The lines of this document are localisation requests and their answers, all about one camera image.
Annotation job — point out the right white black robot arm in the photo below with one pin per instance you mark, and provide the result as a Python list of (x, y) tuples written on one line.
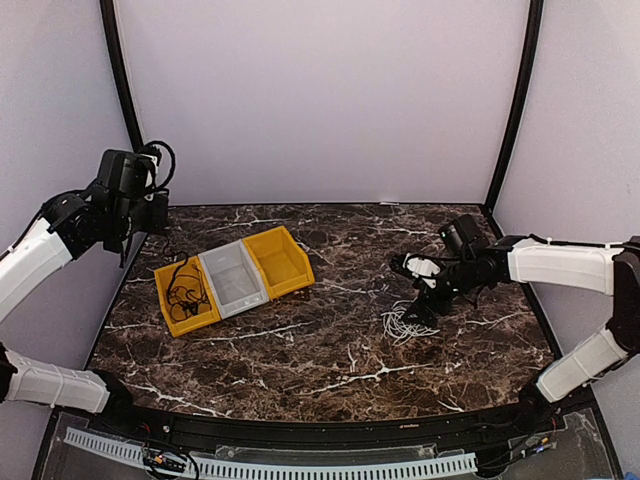
[(611, 269)]

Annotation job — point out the right black frame post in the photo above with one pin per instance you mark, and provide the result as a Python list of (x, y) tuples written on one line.
[(521, 88)]

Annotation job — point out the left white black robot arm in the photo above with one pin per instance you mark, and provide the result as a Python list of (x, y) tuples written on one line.
[(66, 228)]

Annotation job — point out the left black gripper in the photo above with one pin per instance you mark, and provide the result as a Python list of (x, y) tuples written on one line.
[(157, 221)]

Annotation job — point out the small circuit board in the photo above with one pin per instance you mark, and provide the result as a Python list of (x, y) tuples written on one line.
[(157, 459)]

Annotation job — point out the black front rail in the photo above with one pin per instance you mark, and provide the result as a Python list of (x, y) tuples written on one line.
[(482, 429)]

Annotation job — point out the black frame post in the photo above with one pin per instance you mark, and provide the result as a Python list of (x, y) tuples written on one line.
[(119, 72), (521, 88)]

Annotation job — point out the white slotted cable duct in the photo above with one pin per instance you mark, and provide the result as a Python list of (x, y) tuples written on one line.
[(239, 463)]

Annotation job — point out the white plastic bin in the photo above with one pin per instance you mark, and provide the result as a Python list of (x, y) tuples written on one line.
[(234, 279)]

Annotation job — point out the yellow bin near front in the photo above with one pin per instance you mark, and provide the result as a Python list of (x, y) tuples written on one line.
[(186, 300)]

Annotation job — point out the yellow bin near back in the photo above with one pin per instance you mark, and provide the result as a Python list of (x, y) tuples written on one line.
[(283, 265)]

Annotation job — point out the left black frame post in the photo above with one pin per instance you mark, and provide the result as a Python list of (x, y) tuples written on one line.
[(119, 72)]

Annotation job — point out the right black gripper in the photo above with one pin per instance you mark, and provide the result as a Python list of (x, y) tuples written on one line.
[(420, 306)]

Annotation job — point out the yellow bin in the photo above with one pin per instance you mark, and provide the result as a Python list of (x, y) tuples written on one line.
[(283, 265), (186, 300)]

